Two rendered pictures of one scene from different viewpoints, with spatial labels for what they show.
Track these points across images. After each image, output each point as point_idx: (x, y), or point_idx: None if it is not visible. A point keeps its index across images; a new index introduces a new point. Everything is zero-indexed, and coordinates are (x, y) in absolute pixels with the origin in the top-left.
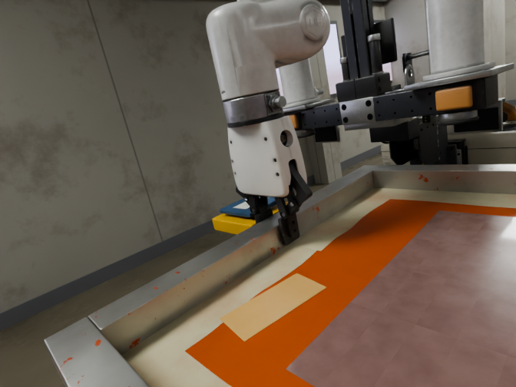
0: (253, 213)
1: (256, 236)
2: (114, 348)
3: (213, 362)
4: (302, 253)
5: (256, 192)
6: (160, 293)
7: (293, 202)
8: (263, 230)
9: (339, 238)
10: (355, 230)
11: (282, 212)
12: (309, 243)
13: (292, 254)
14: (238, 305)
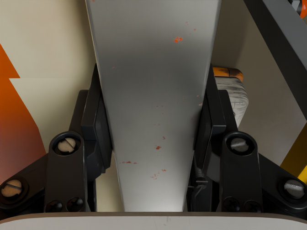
0: (235, 132)
1: (96, 6)
2: None
3: None
4: (38, 55)
5: (176, 228)
6: None
7: (1, 197)
8: (118, 61)
9: (32, 130)
10: (33, 157)
11: (71, 153)
12: (69, 94)
13: (56, 38)
14: None
